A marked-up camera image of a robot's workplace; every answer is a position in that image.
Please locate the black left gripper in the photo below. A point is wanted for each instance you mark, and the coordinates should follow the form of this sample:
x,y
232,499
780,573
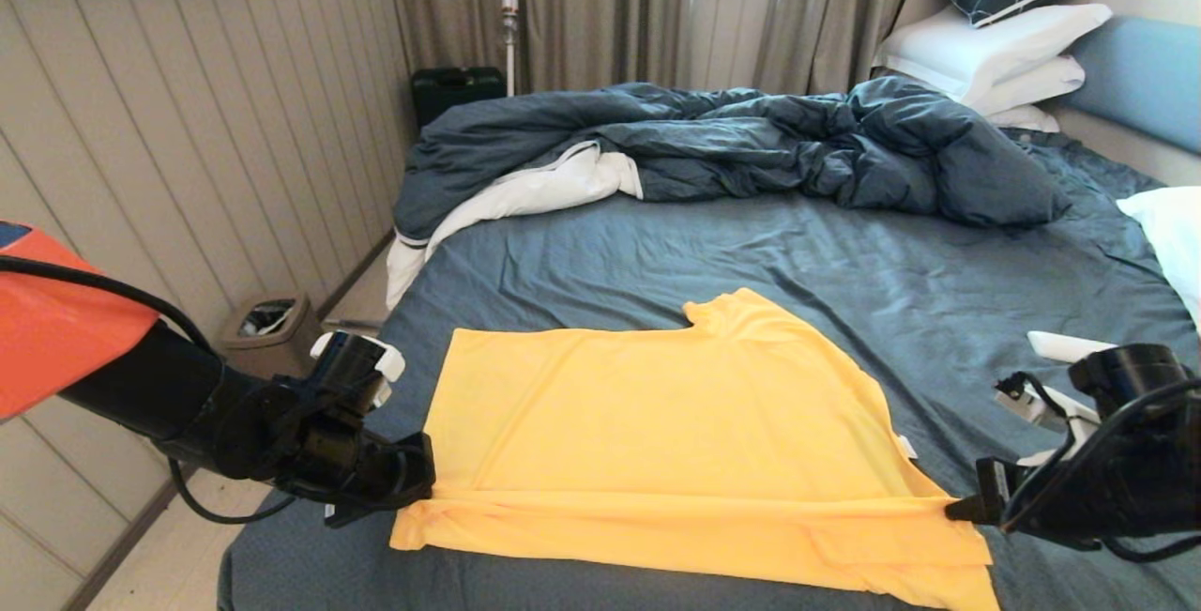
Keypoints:
x,y
347,470

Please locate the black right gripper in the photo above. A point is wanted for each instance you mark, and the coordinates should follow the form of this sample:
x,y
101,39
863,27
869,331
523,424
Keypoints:
x,y
1126,489

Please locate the yellow t-shirt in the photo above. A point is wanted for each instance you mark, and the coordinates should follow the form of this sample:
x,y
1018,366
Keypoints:
x,y
657,423

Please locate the beige trash bin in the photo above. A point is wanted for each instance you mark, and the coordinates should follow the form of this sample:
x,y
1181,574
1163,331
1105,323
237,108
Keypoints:
x,y
272,334

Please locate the dark trash bag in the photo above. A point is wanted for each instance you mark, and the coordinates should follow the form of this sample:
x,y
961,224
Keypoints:
x,y
267,318

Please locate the white remote control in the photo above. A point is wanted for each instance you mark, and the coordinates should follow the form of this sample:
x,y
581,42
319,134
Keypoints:
x,y
1060,345

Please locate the dark blue bed sheet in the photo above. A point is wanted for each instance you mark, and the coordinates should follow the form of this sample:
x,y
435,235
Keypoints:
x,y
798,245

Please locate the white duvet lining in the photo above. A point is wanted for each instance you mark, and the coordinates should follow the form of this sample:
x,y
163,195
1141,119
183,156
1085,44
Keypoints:
x,y
544,189

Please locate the black suitcase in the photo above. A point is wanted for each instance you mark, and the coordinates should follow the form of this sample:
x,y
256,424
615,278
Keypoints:
x,y
450,93

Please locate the small white pillow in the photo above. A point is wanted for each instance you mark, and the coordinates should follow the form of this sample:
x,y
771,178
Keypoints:
x,y
1025,118

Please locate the beige bed headboard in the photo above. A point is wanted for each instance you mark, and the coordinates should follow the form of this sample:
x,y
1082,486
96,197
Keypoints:
x,y
1126,146

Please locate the crumpled dark blue duvet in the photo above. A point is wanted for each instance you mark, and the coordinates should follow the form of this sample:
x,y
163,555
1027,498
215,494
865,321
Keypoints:
x,y
751,137

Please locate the medium white pillow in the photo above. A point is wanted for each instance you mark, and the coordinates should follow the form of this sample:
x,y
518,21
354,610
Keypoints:
x,y
1032,83

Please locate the blue headboard pad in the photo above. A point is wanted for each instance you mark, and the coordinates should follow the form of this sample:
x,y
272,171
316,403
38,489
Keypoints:
x,y
1145,81

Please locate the large white pillow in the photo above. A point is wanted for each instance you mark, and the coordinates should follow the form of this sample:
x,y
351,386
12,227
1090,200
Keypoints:
x,y
985,43

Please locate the narrow beige curtain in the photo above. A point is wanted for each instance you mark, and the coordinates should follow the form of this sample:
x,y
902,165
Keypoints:
x,y
826,10

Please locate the wide beige curtain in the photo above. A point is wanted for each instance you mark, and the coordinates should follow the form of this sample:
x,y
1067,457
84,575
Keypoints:
x,y
600,10

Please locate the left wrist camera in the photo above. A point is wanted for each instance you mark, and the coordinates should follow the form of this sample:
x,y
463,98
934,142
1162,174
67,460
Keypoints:
x,y
389,362

